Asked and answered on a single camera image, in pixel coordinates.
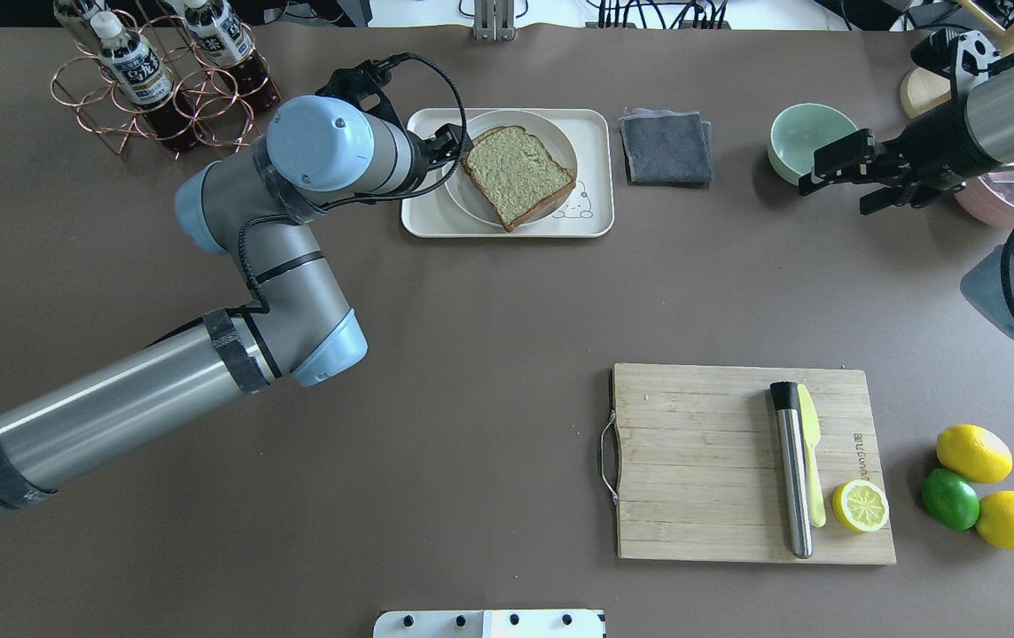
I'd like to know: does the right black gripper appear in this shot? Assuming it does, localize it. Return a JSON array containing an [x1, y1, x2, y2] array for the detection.
[[798, 101, 1000, 215]]

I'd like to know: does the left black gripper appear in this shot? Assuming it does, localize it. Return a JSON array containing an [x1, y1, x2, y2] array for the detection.
[[414, 124, 473, 189]]

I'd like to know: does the white round plate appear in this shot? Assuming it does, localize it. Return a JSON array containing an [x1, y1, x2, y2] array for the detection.
[[447, 109, 579, 233]]

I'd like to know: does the bread slice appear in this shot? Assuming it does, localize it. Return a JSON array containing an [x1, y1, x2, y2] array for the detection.
[[462, 125, 577, 233]]

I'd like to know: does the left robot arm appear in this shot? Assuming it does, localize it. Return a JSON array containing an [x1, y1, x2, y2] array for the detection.
[[0, 96, 470, 517]]

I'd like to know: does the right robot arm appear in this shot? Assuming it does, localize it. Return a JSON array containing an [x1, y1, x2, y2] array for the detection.
[[798, 28, 1014, 340]]

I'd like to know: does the cream rabbit tray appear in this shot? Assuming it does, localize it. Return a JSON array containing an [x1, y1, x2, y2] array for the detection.
[[401, 108, 615, 239]]

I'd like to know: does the mint green bowl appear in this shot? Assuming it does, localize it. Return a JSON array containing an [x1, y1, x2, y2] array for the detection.
[[766, 104, 859, 187]]

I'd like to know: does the wooden mug tree stand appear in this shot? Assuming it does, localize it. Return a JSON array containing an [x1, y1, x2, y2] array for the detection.
[[900, 1, 1014, 118]]

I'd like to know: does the pink bowl with ice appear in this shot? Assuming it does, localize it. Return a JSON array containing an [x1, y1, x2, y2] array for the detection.
[[955, 171, 1014, 229]]

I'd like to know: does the grey folded cloth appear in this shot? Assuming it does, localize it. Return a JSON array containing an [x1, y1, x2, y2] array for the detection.
[[618, 108, 714, 187]]

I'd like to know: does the steel pepper grinder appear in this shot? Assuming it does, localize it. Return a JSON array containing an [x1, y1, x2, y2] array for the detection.
[[769, 381, 814, 560]]

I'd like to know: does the yellow plastic knife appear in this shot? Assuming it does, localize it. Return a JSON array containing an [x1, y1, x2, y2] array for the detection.
[[796, 383, 827, 528]]

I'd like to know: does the tea bottle lower left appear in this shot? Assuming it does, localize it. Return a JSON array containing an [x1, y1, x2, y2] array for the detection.
[[183, 1, 279, 113]]

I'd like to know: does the yellow lemon upper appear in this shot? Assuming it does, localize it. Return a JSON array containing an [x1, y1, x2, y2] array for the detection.
[[935, 424, 1014, 484]]

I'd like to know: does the half lemon slice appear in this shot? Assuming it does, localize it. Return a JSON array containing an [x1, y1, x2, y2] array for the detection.
[[831, 479, 891, 533]]

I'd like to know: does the tea bottle upper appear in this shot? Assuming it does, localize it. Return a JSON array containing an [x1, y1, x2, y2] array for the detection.
[[90, 11, 174, 109]]

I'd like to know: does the green lime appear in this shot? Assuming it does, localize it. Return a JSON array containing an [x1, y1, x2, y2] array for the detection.
[[920, 468, 980, 531]]

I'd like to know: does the wooden cutting board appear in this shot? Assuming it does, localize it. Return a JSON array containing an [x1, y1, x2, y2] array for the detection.
[[612, 362, 885, 563]]

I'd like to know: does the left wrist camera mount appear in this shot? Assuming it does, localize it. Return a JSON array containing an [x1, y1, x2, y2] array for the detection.
[[314, 54, 402, 127]]

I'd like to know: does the copper wire bottle rack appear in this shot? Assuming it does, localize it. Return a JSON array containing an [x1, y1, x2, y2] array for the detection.
[[51, 1, 280, 157]]

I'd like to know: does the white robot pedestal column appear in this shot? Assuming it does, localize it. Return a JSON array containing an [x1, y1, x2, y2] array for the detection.
[[372, 607, 607, 637]]

